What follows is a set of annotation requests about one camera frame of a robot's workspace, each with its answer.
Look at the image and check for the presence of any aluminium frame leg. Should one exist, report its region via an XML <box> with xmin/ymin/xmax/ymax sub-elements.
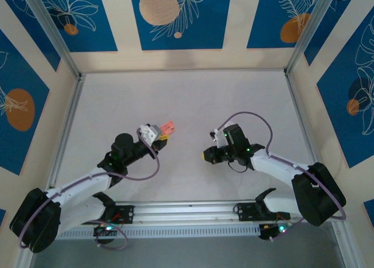
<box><xmin>331</xmin><ymin>224</ymin><xmax>356</xmax><ymax>268</ymax></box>

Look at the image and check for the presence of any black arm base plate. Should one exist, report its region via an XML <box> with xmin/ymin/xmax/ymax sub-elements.
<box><xmin>108</xmin><ymin>205</ymin><xmax>134</xmax><ymax>225</ymax></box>
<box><xmin>233</xmin><ymin>202</ymin><xmax>292</xmax><ymax>222</ymax></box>

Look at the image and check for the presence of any aluminium table side rail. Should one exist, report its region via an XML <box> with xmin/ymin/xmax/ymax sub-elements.
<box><xmin>285</xmin><ymin>72</ymin><xmax>330</xmax><ymax>199</ymax></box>
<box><xmin>43</xmin><ymin>74</ymin><xmax>86</xmax><ymax>193</ymax></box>

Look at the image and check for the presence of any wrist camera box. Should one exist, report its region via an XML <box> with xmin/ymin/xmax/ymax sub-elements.
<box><xmin>209</xmin><ymin>128</ymin><xmax>229</xmax><ymax>148</ymax></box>
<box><xmin>138</xmin><ymin>123</ymin><xmax>164</xmax><ymax>144</ymax></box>

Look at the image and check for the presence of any thin black wire loop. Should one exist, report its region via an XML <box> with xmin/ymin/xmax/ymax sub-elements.
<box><xmin>227</xmin><ymin>159</ymin><xmax>249</xmax><ymax>174</ymax></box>

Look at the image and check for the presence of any pink earbud charging case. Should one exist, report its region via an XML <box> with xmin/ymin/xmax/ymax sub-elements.
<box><xmin>160</xmin><ymin>120</ymin><xmax>176</xmax><ymax>136</ymax></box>

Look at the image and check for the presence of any aluminium frame cross rail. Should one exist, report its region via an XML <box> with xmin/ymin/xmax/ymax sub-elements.
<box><xmin>43</xmin><ymin>198</ymin><xmax>348</xmax><ymax>230</ymax></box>

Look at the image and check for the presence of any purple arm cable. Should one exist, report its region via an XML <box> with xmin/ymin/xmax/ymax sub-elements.
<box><xmin>18</xmin><ymin>127</ymin><xmax>161</xmax><ymax>250</ymax></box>
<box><xmin>217</xmin><ymin>112</ymin><xmax>347</xmax><ymax>242</ymax></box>

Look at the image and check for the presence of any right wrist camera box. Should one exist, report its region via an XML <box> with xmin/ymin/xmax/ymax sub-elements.
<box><xmin>209</xmin><ymin>128</ymin><xmax>229</xmax><ymax>148</ymax></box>

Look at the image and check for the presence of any grey slotted cable duct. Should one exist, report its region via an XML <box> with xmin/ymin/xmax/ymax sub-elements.
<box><xmin>57</xmin><ymin>224</ymin><xmax>261</xmax><ymax>241</ymax></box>

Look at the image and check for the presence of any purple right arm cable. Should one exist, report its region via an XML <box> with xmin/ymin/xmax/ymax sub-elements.
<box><xmin>217</xmin><ymin>112</ymin><xmax>347</xmax><ymax>242</ymax></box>

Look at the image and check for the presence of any aluminium frame post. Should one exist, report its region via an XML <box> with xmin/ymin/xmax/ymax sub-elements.
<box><xmin>22</xmin><ymin>0</ymin><xmax>82</xmax><ymax>81</ymax></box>
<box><xmin>283</xmin><ymin>0</ymin><xmax>335</xmax><ymax>76</ymax></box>

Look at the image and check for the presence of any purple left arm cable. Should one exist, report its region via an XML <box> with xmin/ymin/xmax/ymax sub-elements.
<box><xmin>18</xmin><ymin>127</ymin><xmax>161</xmax><ymax>250</ymax></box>

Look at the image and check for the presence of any black controller board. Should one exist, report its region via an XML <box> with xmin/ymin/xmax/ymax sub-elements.
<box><xmin>92</xmin><ymin>223</ymin><xmax>121</xmax><ymax>238</ymax></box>
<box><xmin>258</xmin><ymin>222</ymin><xmax>290</xmax><ymax>241</ymax></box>

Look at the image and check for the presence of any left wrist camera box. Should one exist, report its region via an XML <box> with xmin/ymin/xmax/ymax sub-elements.
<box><xmin>138</xmin><ymin>123</ymin><xmax>164</xmax><ymax>144</ymax></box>

